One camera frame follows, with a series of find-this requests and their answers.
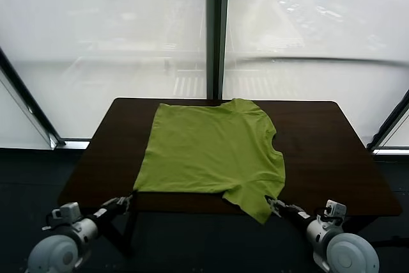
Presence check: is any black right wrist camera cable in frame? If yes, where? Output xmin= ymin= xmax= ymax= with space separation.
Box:
xmin=314 ymin=207 xmax=344 ymax=223

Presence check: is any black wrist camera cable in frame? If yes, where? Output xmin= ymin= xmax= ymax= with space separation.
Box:
xmin=314 ymin=207 xmax=344 ymax=223
xmin=41 ymin=215 xmax=66 ymax=231

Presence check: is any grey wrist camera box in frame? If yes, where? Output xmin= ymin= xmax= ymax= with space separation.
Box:
xmin=324 ymin=199 xmax=348 ymax=220
xmin=50 ymin=201 xmax=81 ymax=223

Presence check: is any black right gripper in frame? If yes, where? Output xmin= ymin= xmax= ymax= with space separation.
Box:
xmin=264 ymin=195 xmax=313 ymax=224

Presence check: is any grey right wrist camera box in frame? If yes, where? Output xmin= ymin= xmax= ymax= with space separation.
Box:
xmin=324 ymin=199 xmax=348 ymax=220

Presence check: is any slanted dark window frame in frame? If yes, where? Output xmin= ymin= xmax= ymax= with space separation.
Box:
xmin=0 ymin=45 xmax=91 ymax=150
xmin=366 ymin=92 xmax=409 ymax=155

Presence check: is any black left wrist camera cable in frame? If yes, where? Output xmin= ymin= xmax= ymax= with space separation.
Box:
xmin=41 ymin=215 xmax=66 ymax=231

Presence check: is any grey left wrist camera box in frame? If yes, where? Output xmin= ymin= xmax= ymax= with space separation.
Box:
xmin=50 ymin=201 xmax=81 ymax=223

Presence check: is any dark vertical window mullion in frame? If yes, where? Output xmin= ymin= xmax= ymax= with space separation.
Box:
xmin=205 ymin=0 xmax=229 ymax=100

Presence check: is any lime green t-shirt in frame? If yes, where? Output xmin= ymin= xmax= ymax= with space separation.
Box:
xmin=132 ymin=98 xmax=286 ymax=225

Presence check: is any curved dark outdoor handrail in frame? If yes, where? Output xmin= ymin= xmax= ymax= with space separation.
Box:
xmin=223 ymin=56 xmax=409 ymax=72

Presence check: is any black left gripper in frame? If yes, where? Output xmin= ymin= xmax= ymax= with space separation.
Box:
xmin=83 ymin=192 xmax=134 ymax=226

